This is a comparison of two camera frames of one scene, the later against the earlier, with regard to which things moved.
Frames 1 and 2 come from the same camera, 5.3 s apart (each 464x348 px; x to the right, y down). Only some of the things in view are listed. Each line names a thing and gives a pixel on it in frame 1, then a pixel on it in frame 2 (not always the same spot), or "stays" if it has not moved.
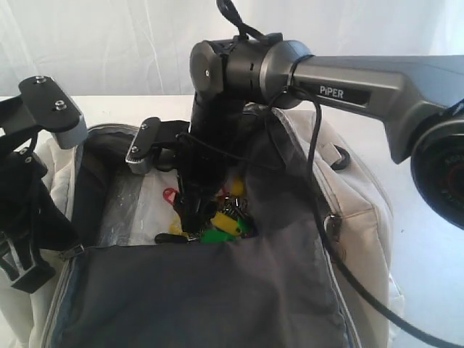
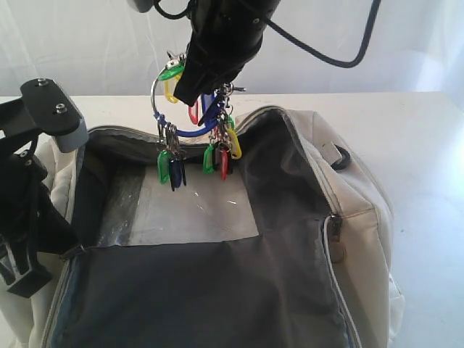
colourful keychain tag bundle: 230,222 to 224,147
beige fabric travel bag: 294,253 stays
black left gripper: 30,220 stays
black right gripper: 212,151 to 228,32
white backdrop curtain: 143,48 stays
